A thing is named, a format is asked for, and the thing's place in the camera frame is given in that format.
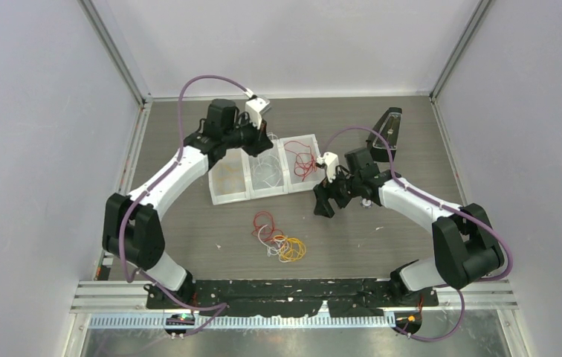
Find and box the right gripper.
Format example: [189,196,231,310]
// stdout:
[314,164,362,218]

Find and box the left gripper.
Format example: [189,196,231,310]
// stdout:
[223,114,273,158]

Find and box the yellow cable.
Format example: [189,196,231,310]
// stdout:
[273,234,308,263]
[214,162,245,193]

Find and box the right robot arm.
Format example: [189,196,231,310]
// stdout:
[313,149,505,306]

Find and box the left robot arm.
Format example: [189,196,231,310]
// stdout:
[102,96,273,308]

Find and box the white three-compartment tray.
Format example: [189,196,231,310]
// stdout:
[209,134,324,205]

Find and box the black metronome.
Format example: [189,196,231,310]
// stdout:
[366,107,402,163]

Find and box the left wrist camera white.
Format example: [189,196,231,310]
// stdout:
[245,96,271,129]

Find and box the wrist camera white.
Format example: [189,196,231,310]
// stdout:
[245,96,271,129]
[316,152,339,183]

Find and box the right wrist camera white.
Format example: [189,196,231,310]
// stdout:
[316,152,339,183]

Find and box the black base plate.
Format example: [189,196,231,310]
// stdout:
[172,277,439,318]

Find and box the grey cable duct rail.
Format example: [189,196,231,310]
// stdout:
[88,312,395,329]

